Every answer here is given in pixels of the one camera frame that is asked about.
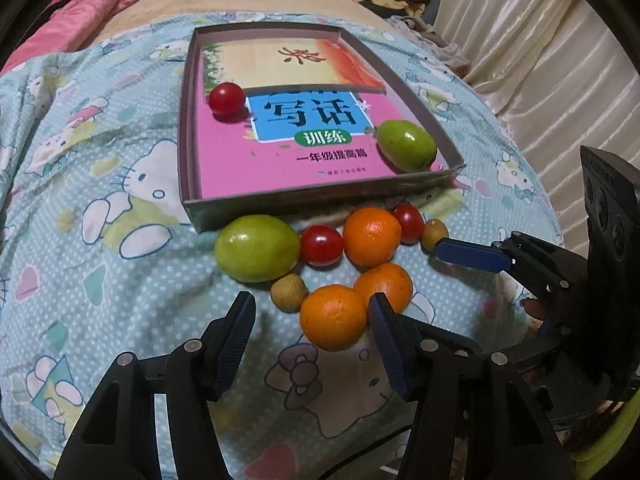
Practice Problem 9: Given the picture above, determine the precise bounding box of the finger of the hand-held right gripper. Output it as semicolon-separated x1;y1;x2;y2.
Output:
434;232;591;326
440;325;596;371

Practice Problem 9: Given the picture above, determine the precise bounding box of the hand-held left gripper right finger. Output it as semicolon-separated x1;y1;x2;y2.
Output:
369;294;568;480

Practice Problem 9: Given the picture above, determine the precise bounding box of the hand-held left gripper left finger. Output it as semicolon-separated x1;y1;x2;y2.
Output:
52;291;257;480

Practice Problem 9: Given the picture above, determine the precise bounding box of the brown longan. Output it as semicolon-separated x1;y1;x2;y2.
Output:
270;274;307;312
420;218;449;253

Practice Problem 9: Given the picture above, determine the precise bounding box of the orange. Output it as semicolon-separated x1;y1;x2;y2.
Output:
342;207;402;267
352;262;414;316
299;284;369;352

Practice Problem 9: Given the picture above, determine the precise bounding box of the small green fruit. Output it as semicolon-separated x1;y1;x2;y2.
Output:
372;119;438;173

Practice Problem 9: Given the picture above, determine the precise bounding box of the grey cardboard box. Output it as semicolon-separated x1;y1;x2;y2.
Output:
178;24;467;234

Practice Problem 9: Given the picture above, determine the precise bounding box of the person's right hand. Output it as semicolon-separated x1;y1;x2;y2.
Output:
520;297;547;322

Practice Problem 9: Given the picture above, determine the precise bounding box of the cherry tomato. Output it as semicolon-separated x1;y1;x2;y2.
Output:
208;82;247;120
300;225;346;267
391;202;426;245

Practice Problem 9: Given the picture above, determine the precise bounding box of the large green fruit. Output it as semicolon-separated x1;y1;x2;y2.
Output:
214;214;301;283

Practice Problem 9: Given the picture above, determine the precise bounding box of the light blue cartoon cat blanket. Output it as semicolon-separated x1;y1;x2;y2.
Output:
0;12;566;480

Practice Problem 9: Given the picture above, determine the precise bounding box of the cream curtain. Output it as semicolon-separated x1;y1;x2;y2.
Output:
432;0;640;221

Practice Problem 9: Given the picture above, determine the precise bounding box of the pink workbook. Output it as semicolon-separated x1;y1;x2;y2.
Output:
200;87;441;200

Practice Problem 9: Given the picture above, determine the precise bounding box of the beige bed sheet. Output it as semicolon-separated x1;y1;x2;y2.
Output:
85;0;391;53

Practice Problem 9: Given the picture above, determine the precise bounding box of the pink quilt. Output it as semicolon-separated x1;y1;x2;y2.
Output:
0;0;161;73

